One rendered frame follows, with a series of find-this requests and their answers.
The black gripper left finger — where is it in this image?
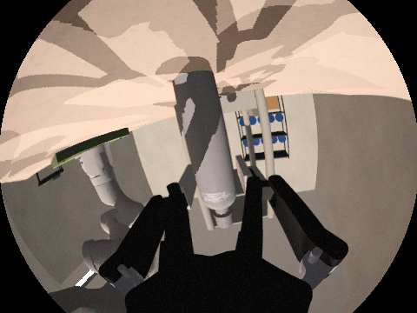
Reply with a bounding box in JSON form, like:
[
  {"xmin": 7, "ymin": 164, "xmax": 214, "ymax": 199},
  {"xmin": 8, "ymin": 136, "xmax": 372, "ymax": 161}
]
[{"xmin": 98, "ymin": 164, "xmax": 197, "ymax": 310}]

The grey shelving unit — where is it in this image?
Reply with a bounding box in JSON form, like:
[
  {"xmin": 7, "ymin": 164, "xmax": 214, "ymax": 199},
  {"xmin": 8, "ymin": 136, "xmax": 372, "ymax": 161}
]
[{"xmin": 174, "ymin": 89, "xmax": 275, "ymax": 230}]

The grey bottle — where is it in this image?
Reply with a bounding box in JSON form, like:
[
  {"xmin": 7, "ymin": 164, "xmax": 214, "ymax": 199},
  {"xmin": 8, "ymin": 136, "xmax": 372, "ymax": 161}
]
[{"xmin": 172, "ymin": 70, "xmax": 237, "ymax": 229}]

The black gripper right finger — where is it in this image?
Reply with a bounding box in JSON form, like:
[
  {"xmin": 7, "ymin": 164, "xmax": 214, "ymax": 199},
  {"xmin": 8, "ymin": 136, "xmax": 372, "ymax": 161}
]
[{"xmin": 222, "ymin": 155, "xmax": 348, "ymax": 310}]

